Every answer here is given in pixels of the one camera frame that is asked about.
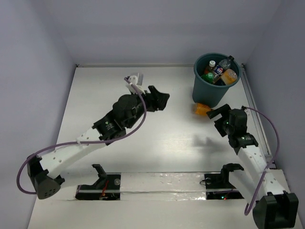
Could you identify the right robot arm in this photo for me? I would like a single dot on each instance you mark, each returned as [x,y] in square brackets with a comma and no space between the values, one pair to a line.
[271,206]

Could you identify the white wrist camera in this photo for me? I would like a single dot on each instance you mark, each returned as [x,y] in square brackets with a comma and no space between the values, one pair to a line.
[135,79]
[246,110]

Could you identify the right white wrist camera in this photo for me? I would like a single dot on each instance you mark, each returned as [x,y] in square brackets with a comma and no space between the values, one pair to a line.
[246,110]

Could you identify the orange bottle blue label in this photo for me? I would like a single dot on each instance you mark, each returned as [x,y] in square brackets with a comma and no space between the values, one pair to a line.
[227,78]

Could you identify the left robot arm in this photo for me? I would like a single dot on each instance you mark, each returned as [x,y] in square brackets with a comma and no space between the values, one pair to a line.
[45,171]

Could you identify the green plastic bottle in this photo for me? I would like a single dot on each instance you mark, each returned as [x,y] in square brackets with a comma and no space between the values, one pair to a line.
[209,77]

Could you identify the clear pepsi bottle black cap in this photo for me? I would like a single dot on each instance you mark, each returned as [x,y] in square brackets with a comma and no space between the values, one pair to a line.
[223,65]

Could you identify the dark teal plastic bin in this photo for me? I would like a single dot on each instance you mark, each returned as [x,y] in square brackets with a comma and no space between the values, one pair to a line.
[204,92]

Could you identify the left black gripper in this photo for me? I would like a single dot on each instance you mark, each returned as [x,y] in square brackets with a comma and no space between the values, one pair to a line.
[152,100]

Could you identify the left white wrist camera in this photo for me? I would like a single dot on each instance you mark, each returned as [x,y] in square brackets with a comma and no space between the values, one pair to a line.
[135,79]

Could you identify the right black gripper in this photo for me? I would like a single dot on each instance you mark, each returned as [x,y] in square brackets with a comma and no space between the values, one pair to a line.
[223,109]

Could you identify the small orange bottle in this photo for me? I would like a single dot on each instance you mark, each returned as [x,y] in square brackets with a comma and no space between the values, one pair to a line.
[201,109]

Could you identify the tall orange drink bottle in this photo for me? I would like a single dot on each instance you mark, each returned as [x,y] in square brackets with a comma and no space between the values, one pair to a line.
[209,67]

